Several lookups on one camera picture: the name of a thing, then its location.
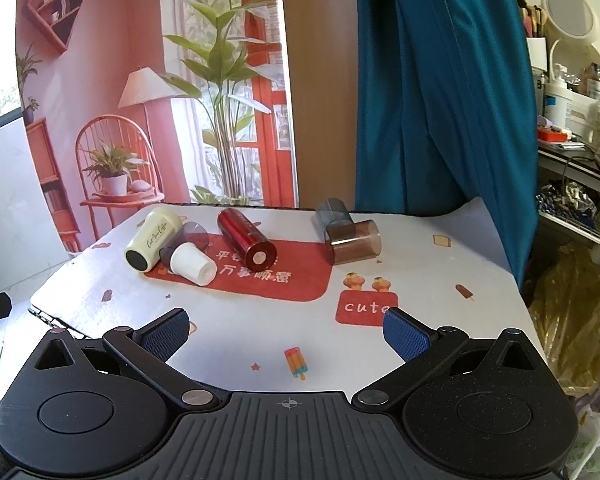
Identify white plastic bag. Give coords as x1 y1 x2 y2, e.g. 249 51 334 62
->
569 374 600 480

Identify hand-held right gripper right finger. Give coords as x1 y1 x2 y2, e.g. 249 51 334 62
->
352 308 544 409

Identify teal curtain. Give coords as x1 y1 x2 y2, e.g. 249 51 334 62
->
352 0 540 287

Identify white wire basket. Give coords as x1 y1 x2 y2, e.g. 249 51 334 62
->
536 179 600 262

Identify makeup brushes in holder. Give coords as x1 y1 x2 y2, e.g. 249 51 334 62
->
516 0 549 40

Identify white printed tablecloth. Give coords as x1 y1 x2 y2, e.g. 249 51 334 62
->
29 195 531 397

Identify clear purple cup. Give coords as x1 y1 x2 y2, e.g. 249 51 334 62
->
159 220 211 266

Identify yellow plastic bag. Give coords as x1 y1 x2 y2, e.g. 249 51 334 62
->
527 242 600 392

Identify white pump bottle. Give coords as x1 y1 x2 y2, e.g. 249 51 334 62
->
543 82 576 132

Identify round white mirror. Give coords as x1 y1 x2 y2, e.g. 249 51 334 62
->
540 0 600 103

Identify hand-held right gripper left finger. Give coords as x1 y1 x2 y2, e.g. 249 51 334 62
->
32 308 219 411

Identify small white cup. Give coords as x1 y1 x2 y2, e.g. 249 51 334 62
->
170 242 218 287

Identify cream coffee cup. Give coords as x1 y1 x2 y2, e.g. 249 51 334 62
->
124 208 189 274

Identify clear brown cup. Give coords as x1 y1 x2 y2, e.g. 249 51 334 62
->
326 219 383 265

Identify wall poster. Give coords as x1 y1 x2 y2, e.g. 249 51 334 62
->
15 0 301 257

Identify clear grey cup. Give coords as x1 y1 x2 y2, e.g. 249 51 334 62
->
315 198 354 242

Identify white shelf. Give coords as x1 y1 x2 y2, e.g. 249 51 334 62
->
536 136 600 183

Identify red metallic cup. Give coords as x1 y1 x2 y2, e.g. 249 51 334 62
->
216 208 279 269

